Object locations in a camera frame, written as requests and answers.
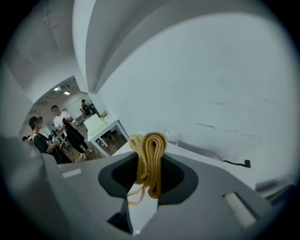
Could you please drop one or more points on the white side table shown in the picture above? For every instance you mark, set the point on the white side table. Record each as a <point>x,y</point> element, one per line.
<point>112,125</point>

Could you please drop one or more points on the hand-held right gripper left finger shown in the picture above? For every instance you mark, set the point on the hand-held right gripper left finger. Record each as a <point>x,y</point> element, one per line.
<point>93,199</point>

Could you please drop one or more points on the yellow cloth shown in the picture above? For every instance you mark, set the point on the yellow cloth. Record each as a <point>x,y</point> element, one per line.
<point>152,164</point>

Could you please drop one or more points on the small potted plant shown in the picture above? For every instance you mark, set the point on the small potted plant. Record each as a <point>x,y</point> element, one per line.
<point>104,114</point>

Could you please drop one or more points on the white flat box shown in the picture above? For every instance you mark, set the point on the white flat box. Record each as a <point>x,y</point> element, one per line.
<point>93,125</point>

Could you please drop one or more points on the small white wall plug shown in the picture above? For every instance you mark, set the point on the small white wall plug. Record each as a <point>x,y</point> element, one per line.
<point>171,137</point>

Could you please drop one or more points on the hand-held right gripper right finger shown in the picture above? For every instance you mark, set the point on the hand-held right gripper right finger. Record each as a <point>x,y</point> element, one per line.
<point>211,211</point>

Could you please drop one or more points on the white appliance box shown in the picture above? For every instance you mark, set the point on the white appliance box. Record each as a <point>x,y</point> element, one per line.
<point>143,218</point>

